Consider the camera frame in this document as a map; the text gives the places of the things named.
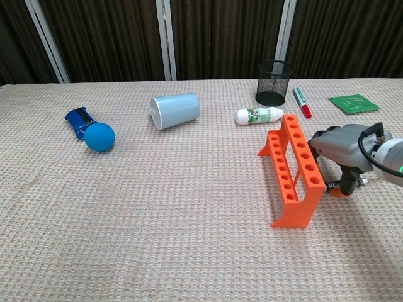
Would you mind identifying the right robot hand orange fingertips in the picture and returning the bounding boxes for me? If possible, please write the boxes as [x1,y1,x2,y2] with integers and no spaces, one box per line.
[307,122,394,199]

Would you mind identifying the black silver precision screwdriver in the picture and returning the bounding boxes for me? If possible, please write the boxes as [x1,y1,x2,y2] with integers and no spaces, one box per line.
[325,177,371,193]

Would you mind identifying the orange test tube rack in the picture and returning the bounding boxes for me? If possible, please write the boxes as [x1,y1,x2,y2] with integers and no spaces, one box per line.
[257,113,326,228]

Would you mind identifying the white marker red cap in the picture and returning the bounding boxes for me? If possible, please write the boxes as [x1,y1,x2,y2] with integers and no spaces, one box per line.
[292,87,314,120]

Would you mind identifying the black mesh pen cup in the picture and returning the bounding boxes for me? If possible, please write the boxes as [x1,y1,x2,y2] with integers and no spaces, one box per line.
[255,60,294,107]

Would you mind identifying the white bottle green label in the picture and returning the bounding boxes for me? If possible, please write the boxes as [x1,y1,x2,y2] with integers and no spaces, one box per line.
[234,106,284,125]

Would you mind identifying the light blue plastic cup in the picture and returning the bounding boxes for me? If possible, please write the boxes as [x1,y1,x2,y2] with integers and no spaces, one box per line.
[149,92,202,131]

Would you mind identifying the beige woven tablecloth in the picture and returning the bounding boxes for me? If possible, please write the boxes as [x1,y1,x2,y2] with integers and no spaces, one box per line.
[0,77,403,302]

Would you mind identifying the blue ball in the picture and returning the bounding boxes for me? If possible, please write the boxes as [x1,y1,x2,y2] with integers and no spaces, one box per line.
[84,123,116,153]

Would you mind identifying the blue snack packet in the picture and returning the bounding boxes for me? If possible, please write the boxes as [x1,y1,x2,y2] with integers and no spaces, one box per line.
[64,107,95,142]

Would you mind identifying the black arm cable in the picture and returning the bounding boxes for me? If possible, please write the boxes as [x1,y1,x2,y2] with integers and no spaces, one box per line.
[358,121,403,179]

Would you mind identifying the white screen frame post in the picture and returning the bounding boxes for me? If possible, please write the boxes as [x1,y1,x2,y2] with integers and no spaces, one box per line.
[24,0,71,84]
[275,0,297,64]
[155,0,178,81]

